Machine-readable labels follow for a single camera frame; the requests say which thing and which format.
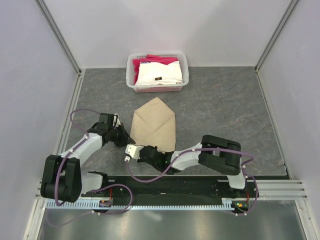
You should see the blue slotted cable duct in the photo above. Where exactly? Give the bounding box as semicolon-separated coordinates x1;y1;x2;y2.
45;199;235;211

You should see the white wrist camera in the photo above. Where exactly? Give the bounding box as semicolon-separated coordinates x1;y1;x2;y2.
124;144;144;162
112;114;121;128

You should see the white plastic basket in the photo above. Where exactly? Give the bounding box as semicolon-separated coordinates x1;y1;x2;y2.
126;51;189;93

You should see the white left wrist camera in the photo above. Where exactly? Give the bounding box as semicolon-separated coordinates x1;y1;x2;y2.
112;114;121;128

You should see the aluminium frame post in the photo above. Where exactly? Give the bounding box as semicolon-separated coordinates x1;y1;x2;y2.
34;0;82;75
254;0;300;73

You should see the pink folded garment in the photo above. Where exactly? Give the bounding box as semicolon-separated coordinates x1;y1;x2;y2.
132;54;178;84

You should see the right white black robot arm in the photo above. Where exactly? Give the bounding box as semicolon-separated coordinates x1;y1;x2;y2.
137;135;247;197

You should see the right aluminium frame post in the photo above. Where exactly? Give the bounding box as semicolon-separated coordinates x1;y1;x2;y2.
254;0;300;73

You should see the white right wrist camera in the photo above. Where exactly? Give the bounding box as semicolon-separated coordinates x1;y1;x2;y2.
124;144;144;162

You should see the left aluminium frame post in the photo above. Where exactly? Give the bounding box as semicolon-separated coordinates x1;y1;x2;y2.
34;0;82;75

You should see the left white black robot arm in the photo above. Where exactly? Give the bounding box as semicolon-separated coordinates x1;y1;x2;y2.
40;113;135;206

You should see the beige cloth napkin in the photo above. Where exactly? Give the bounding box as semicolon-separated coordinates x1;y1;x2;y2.
130;97;176;152

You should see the white folded shirt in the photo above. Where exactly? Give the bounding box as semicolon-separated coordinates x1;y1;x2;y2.
136;61;183;86

